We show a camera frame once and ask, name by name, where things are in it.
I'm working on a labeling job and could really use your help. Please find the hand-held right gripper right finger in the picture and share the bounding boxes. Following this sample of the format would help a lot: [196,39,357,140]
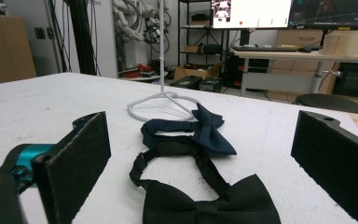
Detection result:
[290,109,358,224]

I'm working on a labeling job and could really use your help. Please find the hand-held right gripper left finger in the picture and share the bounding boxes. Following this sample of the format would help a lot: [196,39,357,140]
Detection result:
[31,111,112,224]

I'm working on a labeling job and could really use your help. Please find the black clip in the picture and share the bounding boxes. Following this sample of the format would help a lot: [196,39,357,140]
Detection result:
[129,141,282,224]

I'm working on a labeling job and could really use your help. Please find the navy bow tie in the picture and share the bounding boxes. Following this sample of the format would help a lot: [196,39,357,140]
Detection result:
[140,103,238,157]

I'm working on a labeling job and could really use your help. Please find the white wire display rack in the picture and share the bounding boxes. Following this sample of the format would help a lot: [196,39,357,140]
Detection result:
[126,0,201,123]

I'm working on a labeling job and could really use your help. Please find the black round stool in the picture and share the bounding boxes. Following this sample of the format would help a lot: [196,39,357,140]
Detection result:
[295,92,358,115]

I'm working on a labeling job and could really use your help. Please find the white foam table mat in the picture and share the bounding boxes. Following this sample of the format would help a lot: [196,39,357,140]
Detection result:
[0,72,358,224]

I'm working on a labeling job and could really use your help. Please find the white office desk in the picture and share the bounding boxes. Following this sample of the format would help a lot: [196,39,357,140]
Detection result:
[232,49,358,97]

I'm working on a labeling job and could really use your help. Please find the brown cardboard sheet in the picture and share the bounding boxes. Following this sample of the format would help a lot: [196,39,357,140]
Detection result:
[0,13,37,88]

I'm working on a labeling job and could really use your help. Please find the black keyboard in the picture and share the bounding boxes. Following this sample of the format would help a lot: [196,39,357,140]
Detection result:
[232,45,299,53]

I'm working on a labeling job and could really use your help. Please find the open cardboard box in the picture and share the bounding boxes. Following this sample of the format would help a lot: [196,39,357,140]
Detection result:
[172,60,225,82]

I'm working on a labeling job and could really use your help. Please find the monitor with dark screen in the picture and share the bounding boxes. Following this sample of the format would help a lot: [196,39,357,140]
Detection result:
[288,0,358,31]

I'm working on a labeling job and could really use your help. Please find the white robot arms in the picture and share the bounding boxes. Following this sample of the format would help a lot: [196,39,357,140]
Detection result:
[111,0,169,45]

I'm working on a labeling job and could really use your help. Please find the black metal shelf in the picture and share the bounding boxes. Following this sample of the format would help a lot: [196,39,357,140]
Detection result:
[177,0,227,68]

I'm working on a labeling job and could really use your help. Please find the monitor with white screen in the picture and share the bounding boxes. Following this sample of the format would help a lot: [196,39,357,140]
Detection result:
[210,0,293,30]

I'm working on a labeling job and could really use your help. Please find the black frame post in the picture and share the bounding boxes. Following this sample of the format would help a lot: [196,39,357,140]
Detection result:
[63,0,97,77]

